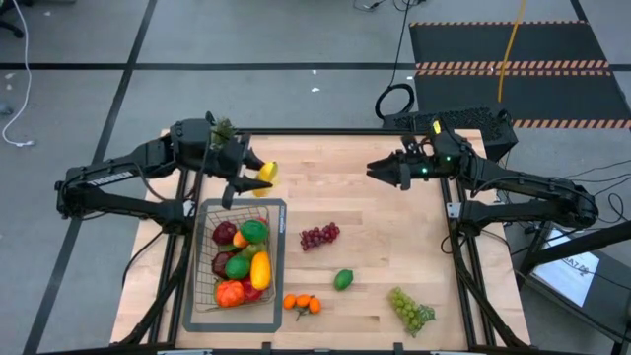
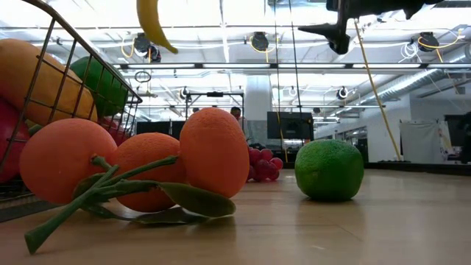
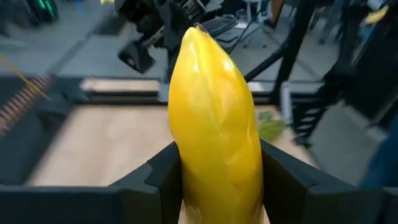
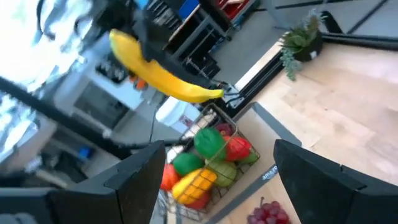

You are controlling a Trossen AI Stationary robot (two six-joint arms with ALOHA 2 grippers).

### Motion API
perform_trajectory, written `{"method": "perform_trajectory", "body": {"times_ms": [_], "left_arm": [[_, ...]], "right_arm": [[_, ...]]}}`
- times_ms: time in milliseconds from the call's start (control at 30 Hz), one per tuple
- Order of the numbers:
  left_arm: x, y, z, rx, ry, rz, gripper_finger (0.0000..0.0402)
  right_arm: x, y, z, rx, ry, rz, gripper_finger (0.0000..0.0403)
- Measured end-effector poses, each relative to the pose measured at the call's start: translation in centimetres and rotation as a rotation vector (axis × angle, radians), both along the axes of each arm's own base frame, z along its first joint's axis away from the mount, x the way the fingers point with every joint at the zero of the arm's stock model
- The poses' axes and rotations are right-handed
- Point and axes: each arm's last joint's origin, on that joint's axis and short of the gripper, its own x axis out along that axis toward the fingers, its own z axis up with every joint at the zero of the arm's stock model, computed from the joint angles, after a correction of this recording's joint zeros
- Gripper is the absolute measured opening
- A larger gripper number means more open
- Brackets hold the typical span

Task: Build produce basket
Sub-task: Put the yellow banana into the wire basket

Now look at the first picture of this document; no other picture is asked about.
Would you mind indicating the small yellow tag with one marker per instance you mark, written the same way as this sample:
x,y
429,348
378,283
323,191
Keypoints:
x,y
436,126

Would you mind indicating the yellow banana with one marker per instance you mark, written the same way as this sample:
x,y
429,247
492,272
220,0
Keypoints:
x,y
267,176

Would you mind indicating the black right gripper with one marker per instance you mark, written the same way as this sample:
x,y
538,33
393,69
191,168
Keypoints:
x,y
429,160

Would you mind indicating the orange cluster with leaves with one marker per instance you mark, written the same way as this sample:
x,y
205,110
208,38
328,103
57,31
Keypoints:
x,y
301,302

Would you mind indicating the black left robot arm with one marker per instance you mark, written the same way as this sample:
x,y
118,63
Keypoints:
x,y
118,177

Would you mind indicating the black computer case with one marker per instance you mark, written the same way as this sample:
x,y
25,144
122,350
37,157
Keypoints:
x,y
473,120

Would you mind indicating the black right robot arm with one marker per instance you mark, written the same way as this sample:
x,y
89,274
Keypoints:
x,y
532,192

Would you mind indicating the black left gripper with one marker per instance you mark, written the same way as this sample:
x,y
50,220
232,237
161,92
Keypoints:
x,y
229,160

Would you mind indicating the black office chair base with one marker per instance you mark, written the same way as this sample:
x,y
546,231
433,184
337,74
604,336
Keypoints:
x,y
10,27

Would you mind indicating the dark red apple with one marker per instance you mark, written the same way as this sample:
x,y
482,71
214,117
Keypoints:
x,y
224,233

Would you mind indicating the red grape bunch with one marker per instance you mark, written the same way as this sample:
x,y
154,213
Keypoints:
x,y
320,236

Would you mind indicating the small orange pumpkin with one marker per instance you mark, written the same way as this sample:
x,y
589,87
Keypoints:
x,y
230,294

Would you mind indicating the dark green lime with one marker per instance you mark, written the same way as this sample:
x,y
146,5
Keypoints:
x,y
254,231
237,267

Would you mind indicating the dark red bell pepper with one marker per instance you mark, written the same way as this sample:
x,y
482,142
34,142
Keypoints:
x,y
220,263

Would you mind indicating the grey rectangular mat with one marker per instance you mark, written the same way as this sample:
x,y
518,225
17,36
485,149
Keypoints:
x,y
231,323

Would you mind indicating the black striped floor mat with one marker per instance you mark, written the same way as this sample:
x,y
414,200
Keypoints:
x,y
493,44

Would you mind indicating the small potted green plant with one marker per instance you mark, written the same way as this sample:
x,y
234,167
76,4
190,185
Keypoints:
x,y
223,129

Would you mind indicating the yellow mango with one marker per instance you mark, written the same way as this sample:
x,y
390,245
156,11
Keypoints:
x,y
260,270

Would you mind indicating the bright red apple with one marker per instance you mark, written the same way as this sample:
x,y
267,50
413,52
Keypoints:
x,y
252,292

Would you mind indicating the black metal table frame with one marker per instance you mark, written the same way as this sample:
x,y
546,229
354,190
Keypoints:
x,y
335,131

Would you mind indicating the green grape bunch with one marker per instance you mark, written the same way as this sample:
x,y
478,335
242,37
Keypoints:
x,y
408,309

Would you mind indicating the red orange mango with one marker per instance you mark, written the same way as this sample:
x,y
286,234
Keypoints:
x,y
239,240

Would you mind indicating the black metal beam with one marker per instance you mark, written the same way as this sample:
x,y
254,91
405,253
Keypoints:
x,y
581,244

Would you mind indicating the light green lime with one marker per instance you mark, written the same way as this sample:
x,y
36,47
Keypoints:
x,y
343,279

